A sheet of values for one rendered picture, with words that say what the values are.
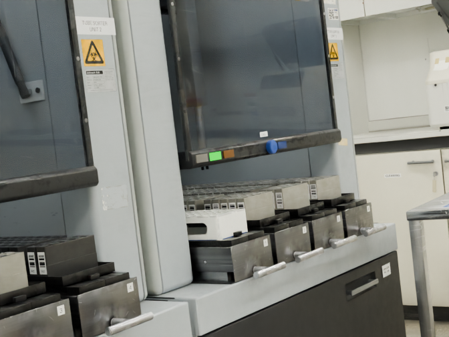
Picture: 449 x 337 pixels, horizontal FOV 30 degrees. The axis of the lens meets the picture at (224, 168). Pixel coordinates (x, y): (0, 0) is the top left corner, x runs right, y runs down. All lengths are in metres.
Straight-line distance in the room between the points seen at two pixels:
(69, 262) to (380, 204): 2.83
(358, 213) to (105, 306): 0.87
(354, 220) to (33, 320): 0.99
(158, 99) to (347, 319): 0.72
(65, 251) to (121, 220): 0.16
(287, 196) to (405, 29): 2.84
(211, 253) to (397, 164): 2.46
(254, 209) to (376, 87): 3.00
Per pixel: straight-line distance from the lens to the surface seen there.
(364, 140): 4.07
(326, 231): 1.92
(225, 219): 1.66
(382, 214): 4.10
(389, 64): 4.71
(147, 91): 1.59
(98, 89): 1.50
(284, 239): 1.77
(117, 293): 1.38
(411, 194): 4.02
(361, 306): 2.06
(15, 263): 1.34
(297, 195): 1.96
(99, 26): 1.53
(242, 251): 1.64
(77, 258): 1.42
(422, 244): 1.77
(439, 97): 3.93
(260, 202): 1.83
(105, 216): 1.49
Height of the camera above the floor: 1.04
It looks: 3 degrees down
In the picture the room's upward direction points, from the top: 7 degrees counter-clockwise
